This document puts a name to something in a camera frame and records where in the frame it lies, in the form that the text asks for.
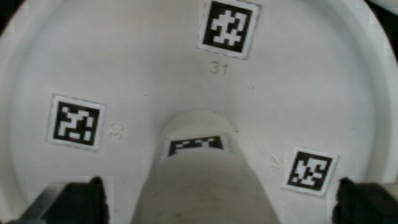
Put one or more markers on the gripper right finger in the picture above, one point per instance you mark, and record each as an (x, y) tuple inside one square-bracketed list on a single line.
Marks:
[(366, 203)]

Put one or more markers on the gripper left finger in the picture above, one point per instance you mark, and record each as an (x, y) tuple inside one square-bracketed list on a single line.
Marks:
[(69, 204)]

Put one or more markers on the white cylindrical table leg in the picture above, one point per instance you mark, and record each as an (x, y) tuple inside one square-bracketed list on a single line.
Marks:
[(202, 189)]

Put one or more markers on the white round table top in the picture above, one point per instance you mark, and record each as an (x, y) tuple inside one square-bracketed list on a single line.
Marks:
[(112, 63)]

